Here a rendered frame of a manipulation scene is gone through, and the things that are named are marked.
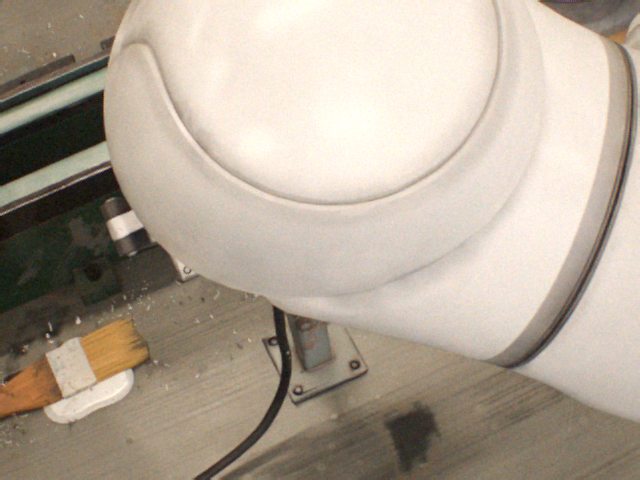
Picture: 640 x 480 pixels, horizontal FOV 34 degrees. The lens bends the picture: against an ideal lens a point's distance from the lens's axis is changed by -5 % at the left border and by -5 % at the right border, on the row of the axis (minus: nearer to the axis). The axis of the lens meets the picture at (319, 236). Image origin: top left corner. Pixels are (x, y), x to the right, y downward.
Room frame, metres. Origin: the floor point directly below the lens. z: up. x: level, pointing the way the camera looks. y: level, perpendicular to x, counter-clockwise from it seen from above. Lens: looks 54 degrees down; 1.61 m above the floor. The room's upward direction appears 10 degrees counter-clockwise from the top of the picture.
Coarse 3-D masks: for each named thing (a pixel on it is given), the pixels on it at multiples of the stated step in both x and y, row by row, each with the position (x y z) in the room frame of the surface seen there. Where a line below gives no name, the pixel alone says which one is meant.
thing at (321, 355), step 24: (288, 336) 0.49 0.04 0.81; (312, 336) 0.45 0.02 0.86; (336, 336) 0.48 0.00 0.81; (288, 360) 0.42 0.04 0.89; (312, 360) 0.45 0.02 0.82; (336, 360) 0.45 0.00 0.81; (360, 360) 0.45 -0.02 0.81; (288, 384) 0.41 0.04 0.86; (312, 384) 0.43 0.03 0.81; (336, 384) 0.43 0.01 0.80; (264, 432) 0.39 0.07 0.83
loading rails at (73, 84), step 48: (0, 96) 0.72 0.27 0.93; (48, 96) 0.72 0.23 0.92; (96, 96) 0.71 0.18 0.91; (0, 144) 0.68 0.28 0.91; (48, 144) 0.69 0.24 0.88; (96, 144) 0.70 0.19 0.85; (0, 192) 0.61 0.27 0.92; (48, 192) 0.59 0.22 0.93; (96, 192) 0.60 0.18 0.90; (0, 240) 0.57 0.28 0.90; (48, 240) 0.58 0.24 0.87; (96, 240) 0.60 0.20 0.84; (0, 288) 0.57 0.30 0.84; (48, 288) 0.58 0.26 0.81; (96, 288) 0.56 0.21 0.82
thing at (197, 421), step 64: (0, 0) 1.02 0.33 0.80; (64, 0) 1.00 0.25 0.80; (128, 0) 0.97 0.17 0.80; (0, 64) 0.91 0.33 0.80; (0, 320) 0.56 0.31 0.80; (64, 320) 0.55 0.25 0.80; (192, 320) 0.52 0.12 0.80; (256, 320) 0.51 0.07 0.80; (0, 384) 0.49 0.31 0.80; (192, 384) 0.46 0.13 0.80; (256, 384) 0.45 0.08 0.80; (384, 384) 0.43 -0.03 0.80; (448, 384) 0.41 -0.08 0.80; (512, 384) 0.40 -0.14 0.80; (0, 448) 0.42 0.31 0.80; (64, 448) 0.41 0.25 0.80; (128, 448) 0.41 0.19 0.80; (192, 448) 0.40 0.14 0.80; (256, 448) 0.39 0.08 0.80; (320, 448) 0.38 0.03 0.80; (384, 448) 0.37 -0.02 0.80; (448, 448) 0.36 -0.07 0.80; (512, 448) 0.34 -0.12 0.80; (576, 448) 0.33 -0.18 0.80
